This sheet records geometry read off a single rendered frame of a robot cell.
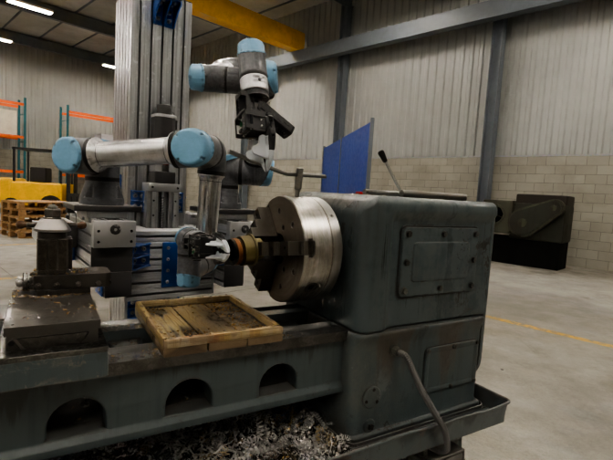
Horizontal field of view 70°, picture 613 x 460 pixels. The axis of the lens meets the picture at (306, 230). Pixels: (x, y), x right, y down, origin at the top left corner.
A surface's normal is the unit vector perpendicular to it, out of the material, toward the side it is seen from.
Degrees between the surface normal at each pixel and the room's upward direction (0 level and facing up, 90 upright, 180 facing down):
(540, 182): 90
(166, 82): 90
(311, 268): 102
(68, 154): 91
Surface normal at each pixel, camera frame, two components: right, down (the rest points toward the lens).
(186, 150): -0.03, 0.07
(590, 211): -0.70, 0.02
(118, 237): 0.61, 0.11
